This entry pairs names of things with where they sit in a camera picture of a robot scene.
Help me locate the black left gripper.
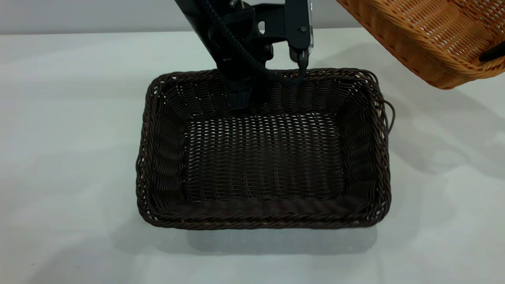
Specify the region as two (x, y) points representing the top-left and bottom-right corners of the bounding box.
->
(174, 0), (274, 110)

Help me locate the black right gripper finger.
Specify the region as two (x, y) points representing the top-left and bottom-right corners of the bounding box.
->
(479, 43), (505, 62)

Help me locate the orange woven wicker basket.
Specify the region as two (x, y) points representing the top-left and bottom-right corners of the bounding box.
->
(336, 0), (505, 90)

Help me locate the black woven wicker basket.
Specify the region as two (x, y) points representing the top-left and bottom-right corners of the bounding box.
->
(136, 68), (395, 230)

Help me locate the black braided cable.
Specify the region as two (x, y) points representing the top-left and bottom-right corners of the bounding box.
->
(197, 0), (309, 86)

